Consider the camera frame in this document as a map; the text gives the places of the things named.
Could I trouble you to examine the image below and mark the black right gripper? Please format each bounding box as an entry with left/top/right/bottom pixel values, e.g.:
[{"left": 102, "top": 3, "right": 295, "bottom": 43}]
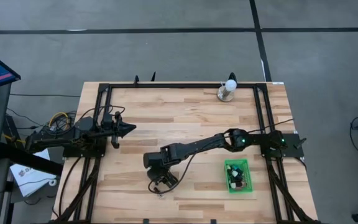
[{"left": 143, "top": 144, "right": 183, "bottom": 192}]

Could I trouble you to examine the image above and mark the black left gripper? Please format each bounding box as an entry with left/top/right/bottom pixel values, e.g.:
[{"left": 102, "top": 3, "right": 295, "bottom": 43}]
[{"left": 103, "top": 111, "right": 137, "bottom": 149}]

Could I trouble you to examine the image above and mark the green plastic basket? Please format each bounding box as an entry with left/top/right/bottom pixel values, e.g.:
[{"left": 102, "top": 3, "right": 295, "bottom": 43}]
[{"left": 224, "top": 159, "right": 254, "bottom": 194}]

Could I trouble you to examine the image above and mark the white printed paper bag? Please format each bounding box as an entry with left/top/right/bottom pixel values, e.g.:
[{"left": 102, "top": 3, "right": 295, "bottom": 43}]
[{"left": 9, "top": 148, "right": 58, "bottom": 198}]

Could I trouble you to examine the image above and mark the white bulb on metal stand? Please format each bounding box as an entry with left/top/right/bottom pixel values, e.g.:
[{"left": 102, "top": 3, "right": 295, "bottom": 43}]
[{"left": 217, "top": 79, "right": 238, "bottom": 103}]

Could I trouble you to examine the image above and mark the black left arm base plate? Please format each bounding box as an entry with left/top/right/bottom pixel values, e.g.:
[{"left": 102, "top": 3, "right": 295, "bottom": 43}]
[{"left": 62, "top": 136, "right": 108, "bottom": 159}]

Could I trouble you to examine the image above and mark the black cable bundle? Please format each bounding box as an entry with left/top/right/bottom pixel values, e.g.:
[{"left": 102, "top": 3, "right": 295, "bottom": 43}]
[{"left": 6, "top": 107, "right": 78, "bottom": 133}]

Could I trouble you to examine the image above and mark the yellow cable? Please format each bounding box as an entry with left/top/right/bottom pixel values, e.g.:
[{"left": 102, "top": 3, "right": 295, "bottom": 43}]
[{"left": 1, "top": 111, "right": 71, "bottom": 146}]

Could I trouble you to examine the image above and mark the black aluminium table frame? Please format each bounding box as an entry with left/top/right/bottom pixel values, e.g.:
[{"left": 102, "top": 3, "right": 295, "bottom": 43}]
[{"left": 50, "top": 82, "right": 323, "bottom": 224}]

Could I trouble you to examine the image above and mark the black floor cable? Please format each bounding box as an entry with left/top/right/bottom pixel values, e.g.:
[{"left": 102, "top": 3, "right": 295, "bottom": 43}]
[{"left": 9, "top": 92, "right": 81, "bottom": 98}]

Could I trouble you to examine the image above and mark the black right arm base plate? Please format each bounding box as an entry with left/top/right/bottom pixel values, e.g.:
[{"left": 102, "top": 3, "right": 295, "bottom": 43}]
[{"left": 259, "top": 133, "right": 305, "bottom": 159}]

